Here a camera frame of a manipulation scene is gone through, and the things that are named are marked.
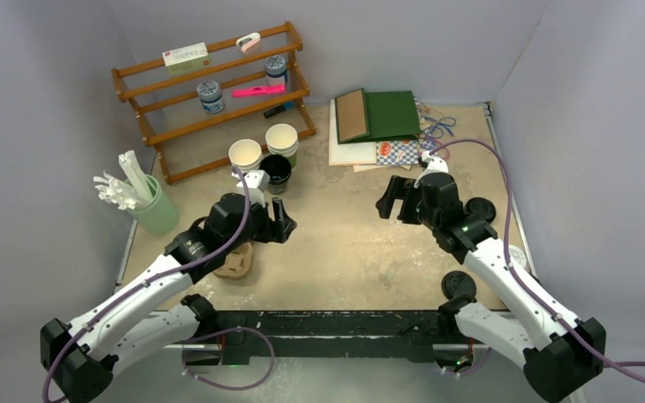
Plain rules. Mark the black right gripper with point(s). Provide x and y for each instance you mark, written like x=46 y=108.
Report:
x=399 y=189

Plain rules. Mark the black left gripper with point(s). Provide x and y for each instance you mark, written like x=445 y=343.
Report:
x=280 y=227

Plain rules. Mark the brown pulp cup carrier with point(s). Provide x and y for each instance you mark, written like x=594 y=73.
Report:
x=237 y=264

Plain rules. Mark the green paper bag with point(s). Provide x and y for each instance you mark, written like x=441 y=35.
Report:
x=363 y=117

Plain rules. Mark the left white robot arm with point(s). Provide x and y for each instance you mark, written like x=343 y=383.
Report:
x=83 y=355

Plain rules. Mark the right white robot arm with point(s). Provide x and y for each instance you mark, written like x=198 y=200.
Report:
x=546 y=340

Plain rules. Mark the blue checkered paper bag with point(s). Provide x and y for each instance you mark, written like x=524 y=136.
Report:
x=396 y=153

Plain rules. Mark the black paper cup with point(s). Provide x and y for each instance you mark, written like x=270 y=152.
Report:
x=279 y=169

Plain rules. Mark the white paper bag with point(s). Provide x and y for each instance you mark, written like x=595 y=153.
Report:
x=347 y=154

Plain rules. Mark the white paper cup stack left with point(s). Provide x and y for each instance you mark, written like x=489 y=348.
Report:
x=246 y=155

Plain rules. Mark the white paper cup stack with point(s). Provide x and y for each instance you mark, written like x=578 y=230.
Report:
x=246 y=155
x=282 y=139

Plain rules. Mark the black cup lid far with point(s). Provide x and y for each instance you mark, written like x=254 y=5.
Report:
x=481 y=207

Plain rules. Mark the black cup lid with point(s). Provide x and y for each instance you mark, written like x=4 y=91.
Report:
x=481 y=207
x=458 y=283

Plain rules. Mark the white paper cup stack right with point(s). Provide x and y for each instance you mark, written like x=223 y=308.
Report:
x=282 y=139

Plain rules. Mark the black cup lid near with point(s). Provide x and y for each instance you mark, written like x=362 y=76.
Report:
x=458 y=283

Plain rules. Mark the green straw holder cup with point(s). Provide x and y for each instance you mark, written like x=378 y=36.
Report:
x=161 y=215

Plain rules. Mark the black blue marker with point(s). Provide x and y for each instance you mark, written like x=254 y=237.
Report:
x=278 y=109

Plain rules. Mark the white cup lid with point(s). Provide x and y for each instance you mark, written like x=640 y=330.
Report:
x=519 y=256

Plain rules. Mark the pink marker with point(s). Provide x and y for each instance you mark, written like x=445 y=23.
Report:
x=256 y=91

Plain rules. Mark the blue lidded jar left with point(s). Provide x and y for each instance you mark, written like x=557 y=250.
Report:
x=210 y=96

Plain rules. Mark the blue lidded jar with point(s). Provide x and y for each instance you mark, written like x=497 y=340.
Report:
x=275 y=68
x=210 y=96

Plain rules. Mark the blue lidded jar right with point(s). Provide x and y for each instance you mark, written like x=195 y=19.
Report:
x=275 y=68

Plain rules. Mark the wooden shelf rack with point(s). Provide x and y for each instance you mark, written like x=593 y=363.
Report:
x=231 y=79

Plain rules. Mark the pink white clip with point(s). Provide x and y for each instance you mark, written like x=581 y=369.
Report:
x=249 y=44

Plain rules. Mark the white green box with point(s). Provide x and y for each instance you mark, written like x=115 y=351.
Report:
x=186 y=59

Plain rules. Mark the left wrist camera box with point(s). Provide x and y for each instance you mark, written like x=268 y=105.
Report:
x=257 y=182

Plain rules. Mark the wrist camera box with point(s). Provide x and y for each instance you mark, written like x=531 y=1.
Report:
x=431 y=164
x=257 y=182

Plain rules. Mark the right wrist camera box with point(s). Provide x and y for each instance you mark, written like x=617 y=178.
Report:
x=431 y=164

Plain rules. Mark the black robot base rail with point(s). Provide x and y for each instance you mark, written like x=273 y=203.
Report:
x=414 y=335

